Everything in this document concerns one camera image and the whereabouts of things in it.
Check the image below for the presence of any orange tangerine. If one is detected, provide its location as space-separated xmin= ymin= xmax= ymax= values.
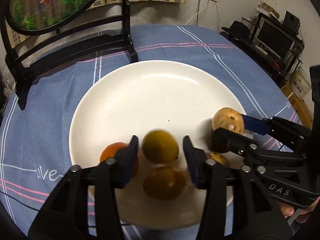
xmin=99 ymin=142 xmax=139 ymax=178

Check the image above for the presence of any round goldfish screen ornament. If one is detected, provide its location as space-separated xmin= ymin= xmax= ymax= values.
xmin=1 ymin=0 xmax=138 ymax=109

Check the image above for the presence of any tan potato-like fruit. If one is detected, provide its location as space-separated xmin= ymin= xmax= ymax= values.
xmin=212 ymin=107 xmax=245 ymax=134

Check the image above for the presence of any small yellow-brown fruit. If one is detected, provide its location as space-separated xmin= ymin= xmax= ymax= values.
xmin=207 ymin=152 xmax=230 ymax=167

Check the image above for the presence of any brown-orange round fruit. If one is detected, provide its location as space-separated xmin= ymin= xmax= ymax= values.
xmin=143 ymin=166 xmax=187 ymax=200

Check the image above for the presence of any white oval plate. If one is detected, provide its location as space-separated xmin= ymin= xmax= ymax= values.
xmin=69 ymin=61 xmax=245 ymax=230

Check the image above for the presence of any person's right hand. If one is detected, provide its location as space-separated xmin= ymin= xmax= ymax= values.
xmin=277 ymin=198 xmax=319 ymax=224

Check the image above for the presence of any blue striped tablecloth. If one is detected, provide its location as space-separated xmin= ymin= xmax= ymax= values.
xmin=1 ymin=24 xmax=298 ymax=233

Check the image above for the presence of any yellow-green round fruit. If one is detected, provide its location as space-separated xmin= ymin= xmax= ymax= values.
xmin=142 ymin=129 xmax=180 ymax=164

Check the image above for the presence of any black monitor on shelf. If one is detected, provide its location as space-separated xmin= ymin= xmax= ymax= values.
xmin=253 ymin=17 xmax=305 ymax=61

